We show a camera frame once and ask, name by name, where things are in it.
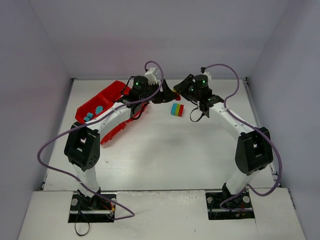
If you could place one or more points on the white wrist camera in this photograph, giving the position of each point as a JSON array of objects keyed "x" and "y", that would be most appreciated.
[
  {"x": 151, "y": 75},
  {"x": 205, "y": 72}
]

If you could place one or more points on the red green cyan brick tower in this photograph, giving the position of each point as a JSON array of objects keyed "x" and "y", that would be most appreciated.
[{"x": 177, "y": 97}]

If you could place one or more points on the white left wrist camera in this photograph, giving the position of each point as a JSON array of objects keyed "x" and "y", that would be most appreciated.
[{"x": 151, "y": 75}]

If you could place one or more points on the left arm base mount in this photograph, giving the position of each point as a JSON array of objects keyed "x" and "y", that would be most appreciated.
[{"x": 90, "y": 210}]

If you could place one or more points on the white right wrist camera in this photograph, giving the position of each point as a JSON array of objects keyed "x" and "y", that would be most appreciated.
[{"x": 205, "y": 72}]

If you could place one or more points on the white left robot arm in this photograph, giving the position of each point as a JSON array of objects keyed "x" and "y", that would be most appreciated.
[{"x": 83, "y": 152}]

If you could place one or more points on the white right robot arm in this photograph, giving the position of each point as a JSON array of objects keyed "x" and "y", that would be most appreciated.
[{"x": 253, "y": 152}]

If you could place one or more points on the cyan green red brick stack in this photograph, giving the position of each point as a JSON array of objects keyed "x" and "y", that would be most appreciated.
[{"x": 177, "y": 109}]

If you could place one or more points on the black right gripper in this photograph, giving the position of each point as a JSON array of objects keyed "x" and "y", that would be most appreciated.
[{"x": 186, "y": 85}]

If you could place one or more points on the small cyan square brick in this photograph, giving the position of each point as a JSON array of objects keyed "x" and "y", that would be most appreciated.
[{"x": 88, "y": 117}]

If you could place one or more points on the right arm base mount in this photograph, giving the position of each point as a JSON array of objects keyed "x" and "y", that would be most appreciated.
[{"x": 239, "y": 208}]

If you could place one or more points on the red divided plastic bin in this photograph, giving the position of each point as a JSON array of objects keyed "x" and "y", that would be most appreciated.
[{"x": 120, "y": 113}]

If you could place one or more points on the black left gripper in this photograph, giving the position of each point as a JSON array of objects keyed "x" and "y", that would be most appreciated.
[{"x": 162, "y": 92}]

